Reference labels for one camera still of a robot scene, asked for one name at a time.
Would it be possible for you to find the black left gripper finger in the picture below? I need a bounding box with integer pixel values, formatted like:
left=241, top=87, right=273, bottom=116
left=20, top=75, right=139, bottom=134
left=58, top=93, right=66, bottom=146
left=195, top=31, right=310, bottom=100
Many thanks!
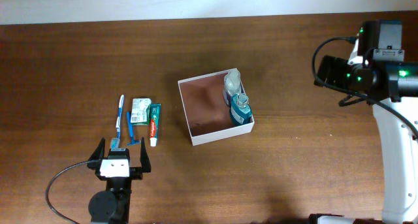
left=140, top=137, right=152, bottom=168
left=88, top=138, right=106, bottom=161

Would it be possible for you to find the green white soap box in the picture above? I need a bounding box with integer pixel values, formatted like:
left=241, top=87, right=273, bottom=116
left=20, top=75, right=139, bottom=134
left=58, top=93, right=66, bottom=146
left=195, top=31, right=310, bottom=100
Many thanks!
left=130, top=98, right=152, bottom=125

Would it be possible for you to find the white cardboard box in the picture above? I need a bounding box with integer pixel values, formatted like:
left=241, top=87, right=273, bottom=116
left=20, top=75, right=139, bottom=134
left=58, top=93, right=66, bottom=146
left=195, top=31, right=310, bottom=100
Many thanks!
left=178, top=69, right=255, bottom=146

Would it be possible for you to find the blue mouthwash bottle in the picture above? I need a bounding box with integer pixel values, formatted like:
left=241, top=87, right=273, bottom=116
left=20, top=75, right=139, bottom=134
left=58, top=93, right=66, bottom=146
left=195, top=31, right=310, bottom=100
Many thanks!
left=230, top=93, right=252, bottom=126

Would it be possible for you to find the clear bottle with purple liquid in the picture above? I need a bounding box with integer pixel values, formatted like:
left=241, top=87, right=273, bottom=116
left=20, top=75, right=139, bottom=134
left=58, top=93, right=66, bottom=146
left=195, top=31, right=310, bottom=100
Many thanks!
left=223, top=69, right=242, bottom=107

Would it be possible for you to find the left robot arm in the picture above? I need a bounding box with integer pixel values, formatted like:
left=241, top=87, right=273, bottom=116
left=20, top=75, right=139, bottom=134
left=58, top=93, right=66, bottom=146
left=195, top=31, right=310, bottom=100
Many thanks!
left=88, top=139, right=152, bottom=224

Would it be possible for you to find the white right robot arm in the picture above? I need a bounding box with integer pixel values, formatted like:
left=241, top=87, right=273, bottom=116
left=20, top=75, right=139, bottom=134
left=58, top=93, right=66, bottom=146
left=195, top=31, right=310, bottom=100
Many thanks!
left=312, top=20, right=417, bottom=223

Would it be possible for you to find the blue white toothbrush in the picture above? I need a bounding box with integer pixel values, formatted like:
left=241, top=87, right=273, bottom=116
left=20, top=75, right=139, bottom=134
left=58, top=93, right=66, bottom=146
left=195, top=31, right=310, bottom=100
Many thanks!
left=110, top=95, right=125, bottom=149

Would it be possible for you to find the blue disposable razor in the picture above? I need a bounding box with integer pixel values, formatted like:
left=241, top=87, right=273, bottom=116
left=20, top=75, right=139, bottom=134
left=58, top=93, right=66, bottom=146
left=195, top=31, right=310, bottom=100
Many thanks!
left=126, top=111, right=141, bottom=146

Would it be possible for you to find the green red toothpaste tube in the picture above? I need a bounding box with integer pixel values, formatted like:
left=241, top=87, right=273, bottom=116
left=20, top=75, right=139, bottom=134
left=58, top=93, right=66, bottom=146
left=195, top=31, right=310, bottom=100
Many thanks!
left=150, top=103, right=161, bottom=147

